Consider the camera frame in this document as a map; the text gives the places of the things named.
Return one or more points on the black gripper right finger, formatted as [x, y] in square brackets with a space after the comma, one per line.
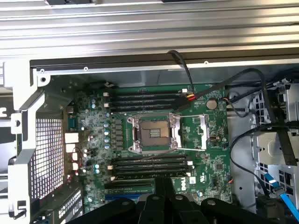
[177, 210]

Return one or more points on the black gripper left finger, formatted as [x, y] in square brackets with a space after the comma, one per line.
[154, 210]

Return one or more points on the blue expansion slot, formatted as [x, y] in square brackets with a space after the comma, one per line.
[121, 197]

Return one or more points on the long black expansion slot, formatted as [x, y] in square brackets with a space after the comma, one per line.
[128, 185]

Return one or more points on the black RAM slot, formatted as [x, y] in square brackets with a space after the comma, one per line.
[140, 171]
[140, 103]
[140, 165]
[140, 108]
[144, 98]
[130, 160]
[144, 93]

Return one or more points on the green motherboard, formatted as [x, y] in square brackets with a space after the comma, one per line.
[201, 163]

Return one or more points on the socket locking lever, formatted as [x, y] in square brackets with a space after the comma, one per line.
[194, 115]
[191, 149]

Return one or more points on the CPU socket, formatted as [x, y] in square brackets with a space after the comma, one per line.
[153, 131]

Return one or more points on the silver coin battery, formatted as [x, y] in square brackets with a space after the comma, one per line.
[211, 103]

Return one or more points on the silver disk bay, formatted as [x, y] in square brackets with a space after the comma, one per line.
[271, 144]

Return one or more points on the open PC case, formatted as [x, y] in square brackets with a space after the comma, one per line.
[25, 112]

